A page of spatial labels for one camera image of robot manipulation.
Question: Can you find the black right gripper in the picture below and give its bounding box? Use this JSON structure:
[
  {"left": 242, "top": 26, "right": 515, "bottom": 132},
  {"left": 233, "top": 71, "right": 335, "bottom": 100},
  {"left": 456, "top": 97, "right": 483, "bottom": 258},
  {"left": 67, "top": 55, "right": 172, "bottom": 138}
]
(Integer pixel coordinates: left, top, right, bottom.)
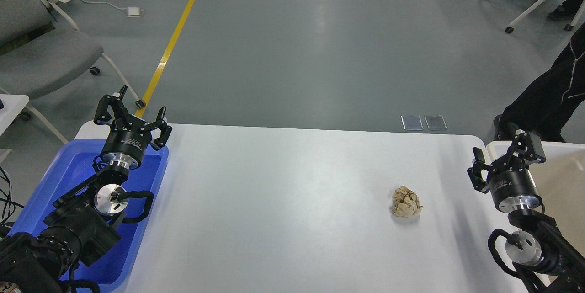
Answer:
[{"left": 467, "top": 123, "right": 547, "bottom": 213}]

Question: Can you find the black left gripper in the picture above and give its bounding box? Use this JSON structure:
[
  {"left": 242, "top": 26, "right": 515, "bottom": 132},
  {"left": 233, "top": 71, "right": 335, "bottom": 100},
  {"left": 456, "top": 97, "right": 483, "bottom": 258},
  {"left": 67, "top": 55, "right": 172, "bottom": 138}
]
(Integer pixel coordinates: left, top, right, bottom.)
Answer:
[{"left": 94, "top": 85, "right": 173, "bottom": 170}]

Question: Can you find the brown paper ball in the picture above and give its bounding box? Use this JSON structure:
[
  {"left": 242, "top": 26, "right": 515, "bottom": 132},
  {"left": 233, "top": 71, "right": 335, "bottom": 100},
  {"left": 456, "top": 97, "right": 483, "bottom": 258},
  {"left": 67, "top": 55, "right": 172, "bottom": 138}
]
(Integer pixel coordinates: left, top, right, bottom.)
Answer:
[{"left": 390, "top": 186, "right": 424, "bottom": 218}]

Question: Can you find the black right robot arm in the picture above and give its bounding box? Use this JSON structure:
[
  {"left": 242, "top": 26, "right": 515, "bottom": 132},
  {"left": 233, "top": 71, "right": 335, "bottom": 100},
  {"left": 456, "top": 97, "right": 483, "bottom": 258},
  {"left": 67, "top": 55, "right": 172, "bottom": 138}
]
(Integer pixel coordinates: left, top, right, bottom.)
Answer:
[{"left": 467, "top": 123, "right": 585, "bottom": 293}]

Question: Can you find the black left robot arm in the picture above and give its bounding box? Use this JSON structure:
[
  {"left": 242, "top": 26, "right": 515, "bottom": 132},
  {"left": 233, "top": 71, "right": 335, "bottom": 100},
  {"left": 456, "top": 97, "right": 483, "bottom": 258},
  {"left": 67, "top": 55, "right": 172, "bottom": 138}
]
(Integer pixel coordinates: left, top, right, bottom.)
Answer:
[{"left": 0, "top": 85, "right": 173, "bottom": 293}]

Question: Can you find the white plastic bin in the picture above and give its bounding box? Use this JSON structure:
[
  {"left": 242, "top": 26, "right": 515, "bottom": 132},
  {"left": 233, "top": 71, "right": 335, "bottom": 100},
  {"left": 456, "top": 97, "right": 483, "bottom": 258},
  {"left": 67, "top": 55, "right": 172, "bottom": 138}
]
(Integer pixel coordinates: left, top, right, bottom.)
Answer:
[{"left": 485, "top": 140, "right": 585, "bottom": 293}]

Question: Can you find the person in black clothes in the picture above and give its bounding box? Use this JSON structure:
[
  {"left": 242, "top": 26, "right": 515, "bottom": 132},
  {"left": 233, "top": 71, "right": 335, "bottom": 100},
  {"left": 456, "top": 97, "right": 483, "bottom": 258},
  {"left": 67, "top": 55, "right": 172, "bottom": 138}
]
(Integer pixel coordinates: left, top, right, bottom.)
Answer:
[{"left": 494, "top": 26, "right": 585, "bottom": 143}]

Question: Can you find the blue plastic bin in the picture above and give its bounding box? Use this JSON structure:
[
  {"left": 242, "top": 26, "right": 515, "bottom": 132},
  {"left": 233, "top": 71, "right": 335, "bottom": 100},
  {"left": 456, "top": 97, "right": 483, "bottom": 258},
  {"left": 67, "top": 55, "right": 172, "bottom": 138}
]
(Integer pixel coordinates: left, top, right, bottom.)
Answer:
[{"left": 9, "top": 139, "right": 169, "bottom": 293}]

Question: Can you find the right metal floor plate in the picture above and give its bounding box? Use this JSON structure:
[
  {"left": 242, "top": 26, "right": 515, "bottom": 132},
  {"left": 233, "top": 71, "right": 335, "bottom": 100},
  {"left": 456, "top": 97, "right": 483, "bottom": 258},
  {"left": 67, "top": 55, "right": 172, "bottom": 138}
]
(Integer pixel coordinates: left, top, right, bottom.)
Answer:
[{"left": 424, "top": 115, "right": 448, "bottom": 131}]

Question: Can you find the metal floor plate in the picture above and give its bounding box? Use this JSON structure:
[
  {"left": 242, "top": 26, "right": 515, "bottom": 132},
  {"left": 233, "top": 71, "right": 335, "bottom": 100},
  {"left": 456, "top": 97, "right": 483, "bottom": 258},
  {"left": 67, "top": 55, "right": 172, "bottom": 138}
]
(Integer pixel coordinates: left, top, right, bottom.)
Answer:
[
  {"left": 424, "top": 115, "right": 448, "bottom": 131},
  {"left": 401, "top": 115, "right": 424, "bottom": 131}
]

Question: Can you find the left metal floor plate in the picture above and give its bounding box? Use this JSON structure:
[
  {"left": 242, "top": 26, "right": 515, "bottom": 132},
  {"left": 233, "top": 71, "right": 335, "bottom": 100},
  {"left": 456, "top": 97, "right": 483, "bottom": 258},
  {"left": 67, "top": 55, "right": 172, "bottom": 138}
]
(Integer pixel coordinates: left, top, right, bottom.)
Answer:
[{"left": 401, "top": 115, "right": 424, "bottom": 131}]

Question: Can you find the grey office chair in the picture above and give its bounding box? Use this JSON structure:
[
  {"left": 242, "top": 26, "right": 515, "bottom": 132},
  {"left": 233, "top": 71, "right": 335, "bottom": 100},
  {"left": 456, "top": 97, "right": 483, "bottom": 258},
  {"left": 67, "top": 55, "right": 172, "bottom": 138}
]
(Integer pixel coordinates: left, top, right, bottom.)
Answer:
[{"left": 0, "top": 0, "right": 146, "bottom": 144}]

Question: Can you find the white side table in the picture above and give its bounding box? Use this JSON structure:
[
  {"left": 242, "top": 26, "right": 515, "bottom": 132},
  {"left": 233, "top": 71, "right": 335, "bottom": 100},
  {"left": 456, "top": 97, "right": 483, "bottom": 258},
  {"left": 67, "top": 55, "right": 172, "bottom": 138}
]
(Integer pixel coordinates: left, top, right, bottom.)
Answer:
[{"left": 0, "top": 94, "right": 30, "bottom": 135}]

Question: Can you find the white power adapter with cable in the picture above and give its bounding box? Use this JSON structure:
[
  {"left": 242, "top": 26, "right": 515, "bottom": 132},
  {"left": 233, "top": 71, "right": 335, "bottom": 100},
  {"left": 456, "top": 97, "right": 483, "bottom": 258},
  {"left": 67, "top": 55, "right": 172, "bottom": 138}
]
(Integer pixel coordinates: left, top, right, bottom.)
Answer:
[{"left": 80, "top": 0, "right": 144, "bottom": 18}]

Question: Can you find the black cables bundle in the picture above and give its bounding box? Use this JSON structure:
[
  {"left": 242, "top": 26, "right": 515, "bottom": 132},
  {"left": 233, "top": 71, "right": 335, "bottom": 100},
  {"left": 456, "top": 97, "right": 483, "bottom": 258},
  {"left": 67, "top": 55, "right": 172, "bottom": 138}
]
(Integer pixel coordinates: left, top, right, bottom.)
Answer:
[{"left": 0, "top": 165, "right": 24, "bottom": 229}]

